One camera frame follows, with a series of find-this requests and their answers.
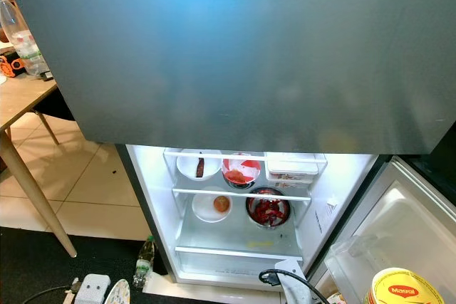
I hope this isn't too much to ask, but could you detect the white-rimmed glass fridge shelf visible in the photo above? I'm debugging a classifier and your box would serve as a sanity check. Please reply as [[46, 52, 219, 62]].
[[171, 186, 313, 204], [175, 245, 301, 269]]

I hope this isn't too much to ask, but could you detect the grey fridge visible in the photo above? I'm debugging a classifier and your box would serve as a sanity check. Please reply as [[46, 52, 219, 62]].
[[0, 0, 456, 292]]

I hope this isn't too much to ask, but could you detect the beige fridge base board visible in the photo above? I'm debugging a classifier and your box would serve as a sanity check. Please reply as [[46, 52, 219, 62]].
[[153, 272, 286, 304]]

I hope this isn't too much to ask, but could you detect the grey fridge lower door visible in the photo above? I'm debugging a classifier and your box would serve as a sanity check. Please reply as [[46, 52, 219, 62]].
[[310, 154, 456, 304]]

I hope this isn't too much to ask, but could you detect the light wooden dining table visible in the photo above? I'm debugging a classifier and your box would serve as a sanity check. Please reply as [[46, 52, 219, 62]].
[[0, 69, 78, 258]]

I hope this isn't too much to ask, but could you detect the orange black device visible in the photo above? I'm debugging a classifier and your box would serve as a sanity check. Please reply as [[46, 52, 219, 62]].
[[0, 51, 26, 79]]

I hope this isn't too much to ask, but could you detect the large clear water bottle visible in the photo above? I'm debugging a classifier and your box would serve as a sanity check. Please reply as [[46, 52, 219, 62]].
[[0, 0, 52, 77]]

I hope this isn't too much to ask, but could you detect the dark floor mat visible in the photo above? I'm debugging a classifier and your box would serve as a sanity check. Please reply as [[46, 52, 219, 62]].
[[0, 228, 264, 304]]

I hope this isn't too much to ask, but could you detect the white floor tape strip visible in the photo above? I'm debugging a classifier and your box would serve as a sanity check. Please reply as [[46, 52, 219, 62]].
[[68, 279, 81, 304]]

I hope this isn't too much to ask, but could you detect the white bowl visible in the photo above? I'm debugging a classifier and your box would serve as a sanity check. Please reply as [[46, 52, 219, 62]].
[[177, 150, 222, 181]]

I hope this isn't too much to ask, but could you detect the small green-cap water bottle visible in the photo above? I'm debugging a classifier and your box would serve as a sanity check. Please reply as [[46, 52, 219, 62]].
[[134, 235, 156, 289]]

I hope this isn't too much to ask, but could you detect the small white plate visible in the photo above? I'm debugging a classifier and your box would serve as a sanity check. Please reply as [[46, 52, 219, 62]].
[[191, 190, 234, 224]]

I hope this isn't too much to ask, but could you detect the orange red tomato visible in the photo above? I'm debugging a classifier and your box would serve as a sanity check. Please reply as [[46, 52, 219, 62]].
[[214, 196, 231, 214]]

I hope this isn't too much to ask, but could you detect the bowl of red food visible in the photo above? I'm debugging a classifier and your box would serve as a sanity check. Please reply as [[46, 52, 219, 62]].
[[221, 154, 263, 189]]

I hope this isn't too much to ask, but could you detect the metal bowl of red chillies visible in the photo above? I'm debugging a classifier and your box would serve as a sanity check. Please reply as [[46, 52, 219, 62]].
[[246, 187, 291, 230]]

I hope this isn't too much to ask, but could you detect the white rectangular food container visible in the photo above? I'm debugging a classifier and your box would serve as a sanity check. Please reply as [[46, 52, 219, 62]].
[[265, 153, 321, 189]]

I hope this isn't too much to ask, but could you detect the yellow red Maggi can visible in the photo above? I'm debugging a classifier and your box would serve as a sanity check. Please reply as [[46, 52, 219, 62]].
[[362, 267, 446, 304]]

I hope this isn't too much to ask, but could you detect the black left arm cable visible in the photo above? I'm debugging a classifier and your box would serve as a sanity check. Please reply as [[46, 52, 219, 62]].
[[36, 284, 79, 304]]

